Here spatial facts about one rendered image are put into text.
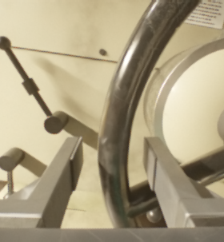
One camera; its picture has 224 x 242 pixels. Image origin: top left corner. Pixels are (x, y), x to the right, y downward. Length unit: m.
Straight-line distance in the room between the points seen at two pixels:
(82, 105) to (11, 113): 0.15
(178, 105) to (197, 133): 0.05
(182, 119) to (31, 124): 0.30
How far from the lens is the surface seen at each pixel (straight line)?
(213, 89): 0.27
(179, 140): 0.28
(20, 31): 0.39
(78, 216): 1.01
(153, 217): 0.45
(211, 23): 0.40
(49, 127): 0.34
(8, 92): 0.41
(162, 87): 0.26
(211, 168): 0.18
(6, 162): 0.42
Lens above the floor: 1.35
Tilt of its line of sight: 16 degrees down
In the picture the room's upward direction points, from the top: 9 degrees clockwise
